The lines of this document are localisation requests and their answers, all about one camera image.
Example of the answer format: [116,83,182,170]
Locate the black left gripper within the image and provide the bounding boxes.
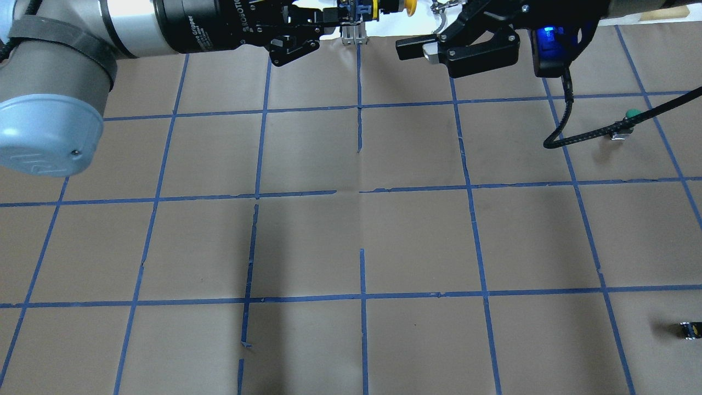
[154,1,352,67]

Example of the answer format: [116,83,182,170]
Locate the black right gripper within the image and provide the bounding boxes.
[394,1,609,78]

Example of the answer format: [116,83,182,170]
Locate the yellow push button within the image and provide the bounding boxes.
[338,0,418,26]

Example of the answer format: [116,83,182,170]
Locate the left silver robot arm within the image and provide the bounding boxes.
[1,1,351,177]

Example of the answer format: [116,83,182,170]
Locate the green push button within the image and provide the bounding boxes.
[608,109,642,142]

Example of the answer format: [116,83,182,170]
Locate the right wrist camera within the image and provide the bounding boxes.
[529,21,598,78]

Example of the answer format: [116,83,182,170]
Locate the aluminium frame post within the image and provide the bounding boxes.
[340,22,369,46]

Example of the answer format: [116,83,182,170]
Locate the black camera cable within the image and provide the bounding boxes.
[543,66,702,151]

